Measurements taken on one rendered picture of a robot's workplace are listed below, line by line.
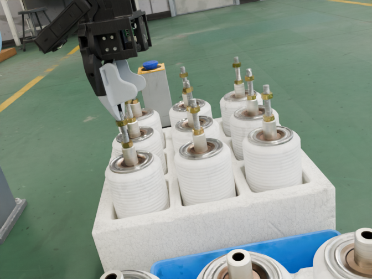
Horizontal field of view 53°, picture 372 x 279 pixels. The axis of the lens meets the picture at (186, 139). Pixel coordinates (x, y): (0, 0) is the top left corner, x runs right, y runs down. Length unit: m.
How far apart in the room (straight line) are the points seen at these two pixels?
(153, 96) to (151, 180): 0.41
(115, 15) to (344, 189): 0.67
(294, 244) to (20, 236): 0.68
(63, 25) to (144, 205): 0.30
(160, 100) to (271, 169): 0.45
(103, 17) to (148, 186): 0.26
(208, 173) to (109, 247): 0.20
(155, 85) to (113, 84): 0.42
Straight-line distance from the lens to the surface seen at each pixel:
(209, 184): 0.60
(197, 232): 0.61
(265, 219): 0.62
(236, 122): 0.72
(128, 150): 0.61
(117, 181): 0.60
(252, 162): 0.62
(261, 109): 0.75
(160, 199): 0.63
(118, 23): 0.52
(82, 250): 0.90
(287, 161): 0.61
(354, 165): 1.06
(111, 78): 0.56
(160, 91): 0.97
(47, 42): 0.60
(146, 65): 0.97
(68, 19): 0.57
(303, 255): 0.65
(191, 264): 0.62
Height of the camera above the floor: 0.52
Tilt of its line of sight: 24 degrees down
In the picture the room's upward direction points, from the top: 11 degrees counter-clockwise
